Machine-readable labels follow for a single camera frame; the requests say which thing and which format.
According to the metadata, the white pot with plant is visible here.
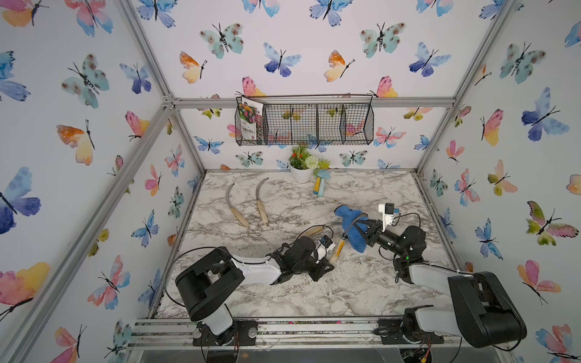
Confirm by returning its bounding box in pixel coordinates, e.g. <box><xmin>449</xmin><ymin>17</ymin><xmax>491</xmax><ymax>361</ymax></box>
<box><xmin>288</xmin><ymin>144</ymin><xmax>331</xmax><ymax>184</ymax></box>

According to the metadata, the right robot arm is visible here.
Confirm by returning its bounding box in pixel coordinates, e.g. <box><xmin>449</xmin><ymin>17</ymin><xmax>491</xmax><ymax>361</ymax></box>
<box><xmin>351</xmin><ymin>219</ymin><xmax>527</xmax><ymax>349</ymax></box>

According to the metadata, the black wire wall basket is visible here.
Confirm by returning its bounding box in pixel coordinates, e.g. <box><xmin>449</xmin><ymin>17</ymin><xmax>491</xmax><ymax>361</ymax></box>
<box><xmin>235</xmin><ymin>94</ymin><xmax>375</xmax><ymax>146</ymax></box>

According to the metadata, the yellow handled garden tool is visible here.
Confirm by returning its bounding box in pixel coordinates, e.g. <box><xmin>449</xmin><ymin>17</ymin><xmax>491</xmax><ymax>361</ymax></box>
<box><xmin>313</xmin><ymin>177</ymin><xmax>322</xmax><ymax>195</ymax></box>

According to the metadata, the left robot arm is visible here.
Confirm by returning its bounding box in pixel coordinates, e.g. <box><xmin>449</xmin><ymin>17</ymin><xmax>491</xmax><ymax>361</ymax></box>
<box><xmin>174</xmin><ymin>235</ymin><xmax>334</xmax><ymax>345</ymax></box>

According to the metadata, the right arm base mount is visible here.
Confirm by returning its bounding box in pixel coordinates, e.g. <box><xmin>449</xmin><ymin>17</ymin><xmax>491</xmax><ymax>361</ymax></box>
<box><xmin>373</xmin><ymin>306</ymin><xmax>444</xmax><ymax>345</ymax></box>

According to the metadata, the blue microfiber rag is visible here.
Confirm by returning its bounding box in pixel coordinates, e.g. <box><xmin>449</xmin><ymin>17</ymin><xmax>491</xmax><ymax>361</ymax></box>
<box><xmin>334</xmin><ymin>205</ymin><xmax>369</xmax><ymax>253</ymax></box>

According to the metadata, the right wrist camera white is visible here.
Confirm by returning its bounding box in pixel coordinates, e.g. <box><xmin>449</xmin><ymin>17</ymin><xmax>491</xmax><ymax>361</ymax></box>
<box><xmin>378</xmin><ymin>203</ymin><xmax>400</xmax><ymax>231</ymax></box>

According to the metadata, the seed packet in basket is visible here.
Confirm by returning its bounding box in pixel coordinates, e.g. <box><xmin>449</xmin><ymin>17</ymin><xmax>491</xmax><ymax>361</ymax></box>
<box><xmin>238</xmin><ymin>97</ymin><xmax>264</xmax><ymax>142</ymax></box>

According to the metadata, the sickle wooden handle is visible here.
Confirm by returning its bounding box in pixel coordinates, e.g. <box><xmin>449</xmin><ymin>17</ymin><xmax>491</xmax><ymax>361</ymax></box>
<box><xmin>330</xmin><ymin>213</ymin><xmax>368</xmax><ymax>265</ymax></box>
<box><xmin>300</xmin><ymin>225</ymin><xmax>325</xmax><ymax>237</ymax></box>
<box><xmin>225</xmin><ymin>182</ymin><xmax>251</xmax><ymax>228</ymax></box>
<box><xmin>255</xmin><ymin>178</ymin><xmax>269</xmax><ymax>225</ymax></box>

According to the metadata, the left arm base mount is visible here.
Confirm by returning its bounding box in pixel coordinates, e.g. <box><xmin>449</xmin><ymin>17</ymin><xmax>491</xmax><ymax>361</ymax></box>
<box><xmin>193</xmin><ymin>305</ymin><xmax>258</xmax><ymax>347</ymax></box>

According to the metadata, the aluminium front rail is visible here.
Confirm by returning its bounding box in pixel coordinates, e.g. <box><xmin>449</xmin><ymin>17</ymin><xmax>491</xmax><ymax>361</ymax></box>
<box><xmin>129</xmin><ymin>316</ymin><xmax>460</xmax><ymax>351</ymax></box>

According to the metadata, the teal garden trowel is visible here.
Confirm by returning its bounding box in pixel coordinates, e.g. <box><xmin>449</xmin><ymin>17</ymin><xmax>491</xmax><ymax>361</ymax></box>
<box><xmin>317</xmin><ymin>169</ymin><xmax>331</xmax><ymax>197</ymax></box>

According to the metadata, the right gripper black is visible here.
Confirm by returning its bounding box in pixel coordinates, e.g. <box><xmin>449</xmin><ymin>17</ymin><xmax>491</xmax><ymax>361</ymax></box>
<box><xmin>353</xmin><ymin>219</ymin><xmax>407</xmax><ymax>263</ymax></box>

